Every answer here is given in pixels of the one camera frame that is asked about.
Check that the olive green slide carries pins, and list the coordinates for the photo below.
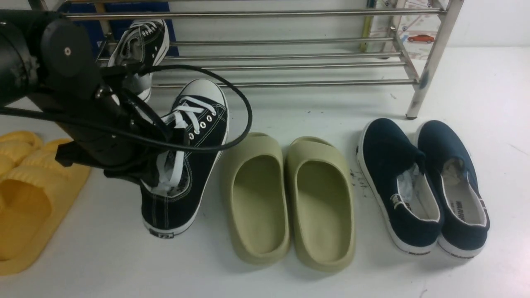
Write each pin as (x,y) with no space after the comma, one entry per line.
(252,188)
(321,201)

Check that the olive green slide left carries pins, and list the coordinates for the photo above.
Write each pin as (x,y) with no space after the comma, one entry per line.
(252,188)

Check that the yellow slide right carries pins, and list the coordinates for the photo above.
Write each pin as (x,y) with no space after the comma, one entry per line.
(36,196)

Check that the olive green slide right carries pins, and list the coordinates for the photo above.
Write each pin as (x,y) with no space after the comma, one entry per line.
(321,201)

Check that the yellow slide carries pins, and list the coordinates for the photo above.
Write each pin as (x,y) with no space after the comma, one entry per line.
(36,196)
(15,147)

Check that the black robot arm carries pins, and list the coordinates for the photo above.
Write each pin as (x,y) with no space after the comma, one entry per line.
(48,72)

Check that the navy slip-on shoe right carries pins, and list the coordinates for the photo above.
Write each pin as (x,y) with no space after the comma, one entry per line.
(453,181)

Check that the poster with red car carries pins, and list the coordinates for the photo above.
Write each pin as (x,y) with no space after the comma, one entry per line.
(417,32)

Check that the navy slip-on shoe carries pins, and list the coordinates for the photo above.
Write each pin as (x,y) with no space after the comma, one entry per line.
(395,171)
(453,181)

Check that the black canvas sneaker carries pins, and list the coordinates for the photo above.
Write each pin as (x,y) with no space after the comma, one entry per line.
(201,111)
(146,41)

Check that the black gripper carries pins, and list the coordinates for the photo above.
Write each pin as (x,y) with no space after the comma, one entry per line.
(110,129)

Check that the yellow slide left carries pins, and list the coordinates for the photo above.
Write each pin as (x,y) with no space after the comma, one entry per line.
(15,147)

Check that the stainless steel shoe rack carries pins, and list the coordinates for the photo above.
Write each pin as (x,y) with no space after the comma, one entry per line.
(269,43)

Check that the navy slip-on shoe left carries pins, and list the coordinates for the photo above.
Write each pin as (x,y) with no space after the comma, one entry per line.
(395,171)

